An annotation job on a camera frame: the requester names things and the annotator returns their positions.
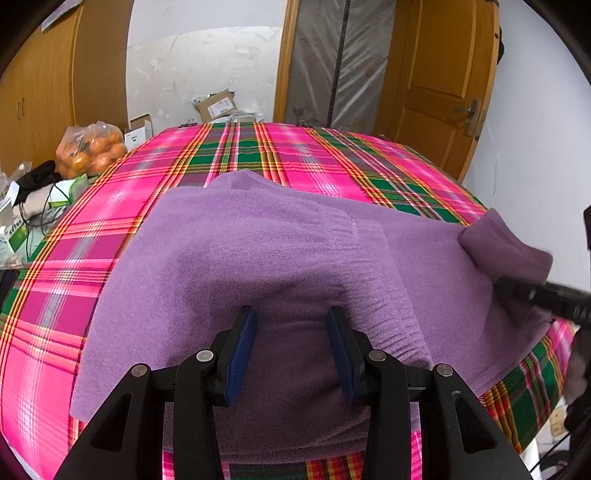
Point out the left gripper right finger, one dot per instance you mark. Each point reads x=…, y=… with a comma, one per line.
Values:
x=459, y=439

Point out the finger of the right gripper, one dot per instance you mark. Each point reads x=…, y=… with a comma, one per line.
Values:
x=562, y=301

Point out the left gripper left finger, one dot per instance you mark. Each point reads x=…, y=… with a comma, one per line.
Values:
x=124, y=438

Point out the purple knit sweater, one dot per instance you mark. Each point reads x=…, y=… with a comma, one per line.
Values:
x=421, y=289

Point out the green white medicine box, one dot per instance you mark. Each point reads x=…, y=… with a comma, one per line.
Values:
x=13, y=239

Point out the black folded cloth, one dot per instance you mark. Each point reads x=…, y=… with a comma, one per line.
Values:
x=41, y=176

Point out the wooden door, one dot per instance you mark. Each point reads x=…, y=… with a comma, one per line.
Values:
x=439, y=79

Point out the bag of oranges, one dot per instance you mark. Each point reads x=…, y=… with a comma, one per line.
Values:
x=89, y=150

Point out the plastic covered doorway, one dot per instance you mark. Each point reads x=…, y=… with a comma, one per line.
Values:
x=338, y=63

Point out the cardboard box with label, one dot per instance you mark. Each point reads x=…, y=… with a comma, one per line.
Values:
x=214, y=106

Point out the wooden wardrobe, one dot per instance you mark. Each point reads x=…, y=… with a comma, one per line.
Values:
x=72, y=73

